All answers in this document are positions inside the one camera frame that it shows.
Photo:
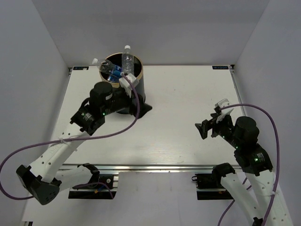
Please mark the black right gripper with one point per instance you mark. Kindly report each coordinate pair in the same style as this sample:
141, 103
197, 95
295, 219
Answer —
206, 125

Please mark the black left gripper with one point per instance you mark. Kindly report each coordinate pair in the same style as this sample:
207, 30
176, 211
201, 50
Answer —
131, 107

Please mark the clear bottle blue label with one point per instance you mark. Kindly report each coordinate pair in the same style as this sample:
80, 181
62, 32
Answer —
107, 67

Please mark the clear bottle white cap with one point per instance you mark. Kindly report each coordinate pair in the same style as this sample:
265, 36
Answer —
128, 64

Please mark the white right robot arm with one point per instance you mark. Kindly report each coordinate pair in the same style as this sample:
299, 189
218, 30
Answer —
267, 207

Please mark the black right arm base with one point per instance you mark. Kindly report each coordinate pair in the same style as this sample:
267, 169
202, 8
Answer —
208, 189

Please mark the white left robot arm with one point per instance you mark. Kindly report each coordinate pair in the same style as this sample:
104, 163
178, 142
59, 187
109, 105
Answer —
43, 179

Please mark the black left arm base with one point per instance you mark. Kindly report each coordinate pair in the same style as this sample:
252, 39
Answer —
103, 188

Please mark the dark bin with gold rim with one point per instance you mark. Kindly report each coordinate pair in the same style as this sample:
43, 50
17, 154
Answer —
138, 71

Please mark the blue sticker right corner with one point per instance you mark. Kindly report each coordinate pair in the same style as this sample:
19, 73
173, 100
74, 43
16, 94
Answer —
220, 67

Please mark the blue sticker corner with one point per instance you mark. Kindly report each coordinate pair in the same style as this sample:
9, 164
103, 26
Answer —
220, 67
80, 68

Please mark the blue sticker left corner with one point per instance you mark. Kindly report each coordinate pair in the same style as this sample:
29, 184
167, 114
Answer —
80, 68

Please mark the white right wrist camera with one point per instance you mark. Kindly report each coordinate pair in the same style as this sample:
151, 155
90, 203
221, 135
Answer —
222, 110

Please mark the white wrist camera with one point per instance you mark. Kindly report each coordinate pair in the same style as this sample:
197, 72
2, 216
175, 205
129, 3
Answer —
222, 110
128, 82

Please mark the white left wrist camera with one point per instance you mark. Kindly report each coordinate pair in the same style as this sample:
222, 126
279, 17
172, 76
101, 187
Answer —
128, 82

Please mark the aluminium rail front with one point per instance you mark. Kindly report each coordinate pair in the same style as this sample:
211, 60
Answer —
115, 169

